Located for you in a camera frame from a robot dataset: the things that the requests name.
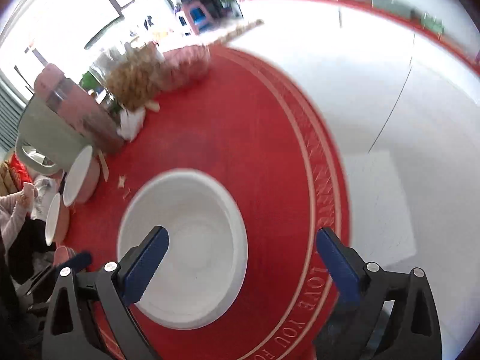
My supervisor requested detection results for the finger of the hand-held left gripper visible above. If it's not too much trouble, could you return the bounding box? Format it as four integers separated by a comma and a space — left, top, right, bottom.
15, 251, 94, 312

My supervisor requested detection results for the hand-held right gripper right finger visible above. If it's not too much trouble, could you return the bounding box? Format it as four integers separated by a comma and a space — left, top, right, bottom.
313, 227, 443, 360

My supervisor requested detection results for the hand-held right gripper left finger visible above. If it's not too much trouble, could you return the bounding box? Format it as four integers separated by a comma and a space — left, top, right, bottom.
41, 226, 170, 360

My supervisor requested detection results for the pink bowl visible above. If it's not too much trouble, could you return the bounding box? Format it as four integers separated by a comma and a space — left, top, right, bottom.
45, 193, 71, 246
62, 145, 101, 207
53, 245, 77, 267

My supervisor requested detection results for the white bowl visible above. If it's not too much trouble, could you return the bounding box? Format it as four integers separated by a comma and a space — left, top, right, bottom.
117, 170, 249, 329

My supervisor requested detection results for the red cushion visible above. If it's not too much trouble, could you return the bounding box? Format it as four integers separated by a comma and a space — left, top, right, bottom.
0, 154, 29, 196

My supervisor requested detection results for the pale green kettle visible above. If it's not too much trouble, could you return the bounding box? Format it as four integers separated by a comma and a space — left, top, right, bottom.
15, 94, 94, 177

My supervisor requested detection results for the crumpled white tissue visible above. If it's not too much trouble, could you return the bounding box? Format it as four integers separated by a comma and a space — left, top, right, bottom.
117, 107, 147, 141

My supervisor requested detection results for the pink worn thermos bottle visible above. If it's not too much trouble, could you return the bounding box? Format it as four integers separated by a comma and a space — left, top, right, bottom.
33, 64, 125, 154

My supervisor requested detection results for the round red printed table mat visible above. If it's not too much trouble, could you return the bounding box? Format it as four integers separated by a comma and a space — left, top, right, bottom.
62, 47, 351, 360

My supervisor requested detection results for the clear jar of peanuts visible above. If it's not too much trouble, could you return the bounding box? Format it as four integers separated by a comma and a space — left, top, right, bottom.
90, 41, 166, 111

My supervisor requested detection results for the glass dish of red snacks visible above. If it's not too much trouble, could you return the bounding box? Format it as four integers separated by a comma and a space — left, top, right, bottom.
157, 43, 211, 92

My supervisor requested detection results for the blue and pink stool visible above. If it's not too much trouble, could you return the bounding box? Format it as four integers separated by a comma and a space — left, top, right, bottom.
176, 0, 216, 36

